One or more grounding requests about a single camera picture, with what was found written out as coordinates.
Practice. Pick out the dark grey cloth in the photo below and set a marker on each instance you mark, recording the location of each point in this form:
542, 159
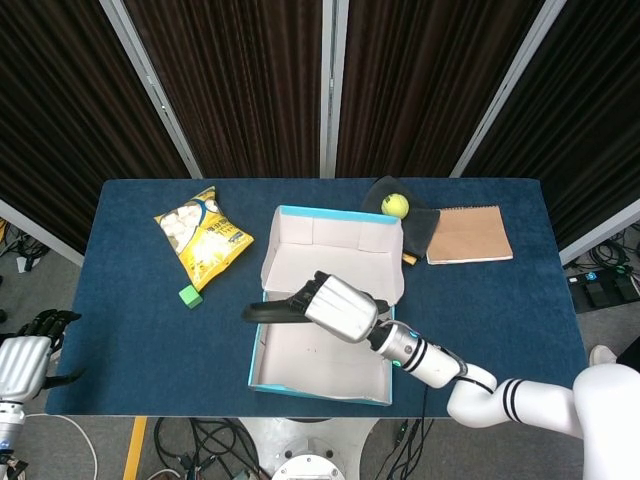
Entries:
425, 230

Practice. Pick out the grey metal partition rail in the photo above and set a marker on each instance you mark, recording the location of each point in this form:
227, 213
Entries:
40, 232
600, 232

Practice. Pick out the white sneaker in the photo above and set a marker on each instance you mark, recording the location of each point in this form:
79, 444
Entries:
602, 355

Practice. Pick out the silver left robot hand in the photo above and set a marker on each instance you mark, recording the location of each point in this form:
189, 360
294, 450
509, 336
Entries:
20, 362

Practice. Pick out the black object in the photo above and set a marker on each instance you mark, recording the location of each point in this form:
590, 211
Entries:
270, 312

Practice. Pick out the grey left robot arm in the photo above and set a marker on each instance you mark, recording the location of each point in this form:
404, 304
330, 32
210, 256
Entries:
9, 420

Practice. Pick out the blue table cover cloth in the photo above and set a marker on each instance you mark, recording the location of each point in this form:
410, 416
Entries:
125, 360

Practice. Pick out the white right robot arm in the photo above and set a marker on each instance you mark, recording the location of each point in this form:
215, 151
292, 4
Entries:
435, 365

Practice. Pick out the light blue cardboard box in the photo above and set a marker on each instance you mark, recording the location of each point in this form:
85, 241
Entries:
325, 365

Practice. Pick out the green cube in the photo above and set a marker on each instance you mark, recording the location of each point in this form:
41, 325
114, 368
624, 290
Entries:
190, 297

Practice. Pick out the grey metal partition post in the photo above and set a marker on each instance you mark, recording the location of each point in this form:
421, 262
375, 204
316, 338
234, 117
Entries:
505, 90
150, 80
330, 100

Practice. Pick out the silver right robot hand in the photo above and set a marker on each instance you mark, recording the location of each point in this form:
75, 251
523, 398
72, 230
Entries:
345, 310

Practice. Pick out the yellow snack bag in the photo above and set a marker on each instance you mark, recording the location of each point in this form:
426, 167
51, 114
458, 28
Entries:
205, 245

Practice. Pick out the yellow floor tape strip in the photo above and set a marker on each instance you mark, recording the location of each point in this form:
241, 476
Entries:
134, 450

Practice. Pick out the yellow tennis ball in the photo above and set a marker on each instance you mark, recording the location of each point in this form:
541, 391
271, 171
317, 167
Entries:
396, 206

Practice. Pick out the black trouser leg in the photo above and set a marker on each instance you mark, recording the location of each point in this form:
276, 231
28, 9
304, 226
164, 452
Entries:
631, 350

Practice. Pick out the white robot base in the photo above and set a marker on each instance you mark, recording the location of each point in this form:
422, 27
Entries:
310, 450

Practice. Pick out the dark brown corrugated panel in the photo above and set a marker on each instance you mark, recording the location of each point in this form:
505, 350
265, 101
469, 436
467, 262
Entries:
240, 90
410, 90
590, 125
60, 125

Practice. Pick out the brown spiral notebook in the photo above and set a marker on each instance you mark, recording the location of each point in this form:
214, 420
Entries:
470, 235

